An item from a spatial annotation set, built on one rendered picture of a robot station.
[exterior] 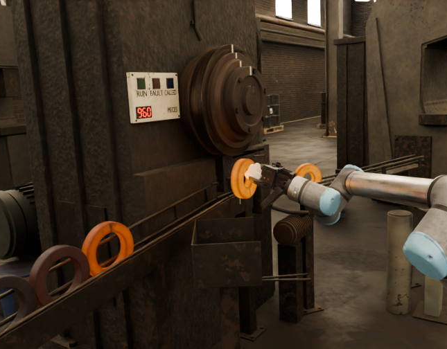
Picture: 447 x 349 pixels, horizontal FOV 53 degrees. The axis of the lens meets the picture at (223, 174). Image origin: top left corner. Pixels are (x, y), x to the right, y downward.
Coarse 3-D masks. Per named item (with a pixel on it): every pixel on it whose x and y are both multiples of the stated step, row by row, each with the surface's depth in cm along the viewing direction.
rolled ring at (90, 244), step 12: (96, 228) 138; (108, 228) 139; (120, 228) 143; (96, 240) 136; (120, 240) 147; (132, 240) 148; (84, 252) 135; (120, 252) 147; (132, 252) 148; (96, 264) 137
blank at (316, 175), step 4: (304, 164) 224; (308, 164) 224; (312, 164) 224; (300, 168) 222; (304, 168) 223; (308, 168) 224; (312, 168) 225; (316, 168) 225; (300, 172) 223; (304, 172) 223; (308, 172) 224; (312, 172) 225; (316, 172) 226; (320, 172) 227; (296, 176) 222; (300, 176) 223; (312, 176) 227; (316, 176) 226; (320, 176) 227; (312, 180) 228; (316, 180) 226; (320, 180) 227
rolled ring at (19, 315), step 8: (0, 280) 111; (8, 280) 113; (16, 280) 115; (24, 280) 117; (0, 288) 111; (16, 288) 115; (24, 288) 117; (32, 288) 118; (24, 296) 117; (32, 296) 119; (24, 304) 118; (32, 304) 119; (24, 312) 117; (32, 312) 119; (16, 320) 117
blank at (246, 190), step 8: (240, 160) 169; (248, 160) 170; (240, 168) 166; (248, 168) 170; (232, 176) 166; (240, 176) 166; (232, 184) 166; (240, 184) 166; (248, 184) 173; (240, 192) 166; (248, 192) 171
